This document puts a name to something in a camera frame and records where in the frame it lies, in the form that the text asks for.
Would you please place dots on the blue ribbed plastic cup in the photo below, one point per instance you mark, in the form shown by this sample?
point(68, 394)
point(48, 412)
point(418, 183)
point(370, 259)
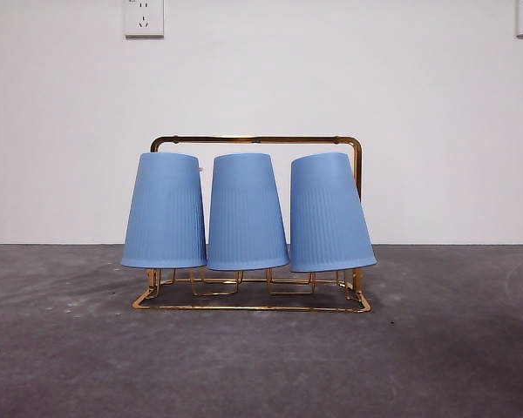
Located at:
point(165, 217)
point(246, 217)
point(327, 217)

